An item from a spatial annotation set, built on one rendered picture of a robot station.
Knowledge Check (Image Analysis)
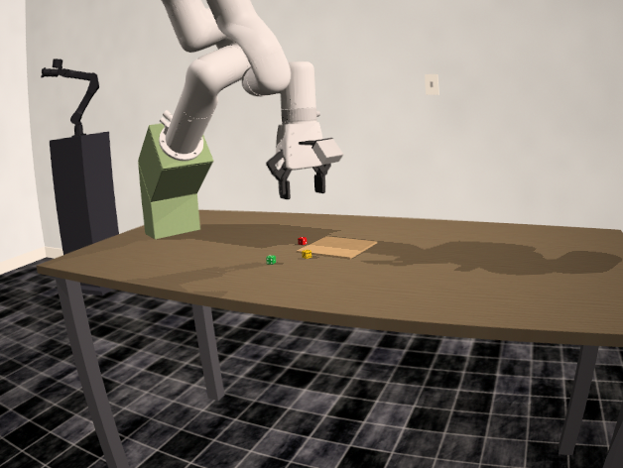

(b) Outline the tan mat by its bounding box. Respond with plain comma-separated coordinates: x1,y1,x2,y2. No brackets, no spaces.
297,236,377,259

